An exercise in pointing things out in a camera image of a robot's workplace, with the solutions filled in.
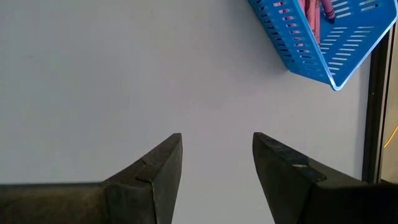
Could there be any black metal table frame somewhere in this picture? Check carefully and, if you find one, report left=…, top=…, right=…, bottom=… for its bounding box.
left=361, top=23, right=397, bottom=185

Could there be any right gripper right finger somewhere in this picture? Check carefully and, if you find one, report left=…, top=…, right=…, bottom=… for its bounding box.
left=252, top=131, right=398, bottom=224

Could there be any blue plastic basket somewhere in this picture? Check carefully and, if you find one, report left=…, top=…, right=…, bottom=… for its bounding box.
left=247, top=0, right=398, bottom=92

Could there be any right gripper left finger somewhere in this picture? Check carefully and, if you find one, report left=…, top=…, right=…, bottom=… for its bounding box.
left=0, top=133, right=183, bottom=224

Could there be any purple crayon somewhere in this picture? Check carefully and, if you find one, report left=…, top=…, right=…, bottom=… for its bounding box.
left=298, top=0, right=322, bottom=44
left=320, top=0, right=336, bottom=23

